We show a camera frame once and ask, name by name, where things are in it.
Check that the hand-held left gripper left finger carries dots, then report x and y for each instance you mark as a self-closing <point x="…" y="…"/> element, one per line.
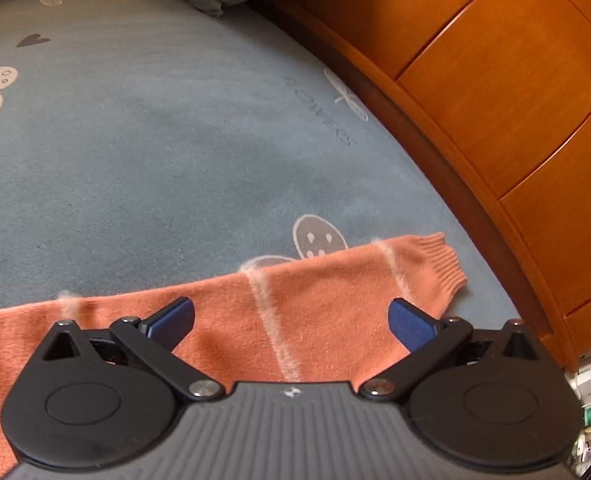
<point x="173" y="320"/>

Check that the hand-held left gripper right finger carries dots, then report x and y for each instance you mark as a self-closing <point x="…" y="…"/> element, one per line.
<point x="410" y="322"/>

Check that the orange knit sweater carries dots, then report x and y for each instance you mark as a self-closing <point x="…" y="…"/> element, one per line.
<point x="325" y="300"/>

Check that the white charger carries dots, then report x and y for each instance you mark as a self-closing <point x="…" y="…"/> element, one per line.
<point x="588" y="385"/>

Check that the wooden headboard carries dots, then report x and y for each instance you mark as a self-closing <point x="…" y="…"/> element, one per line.
<point x="500" y="100"/>

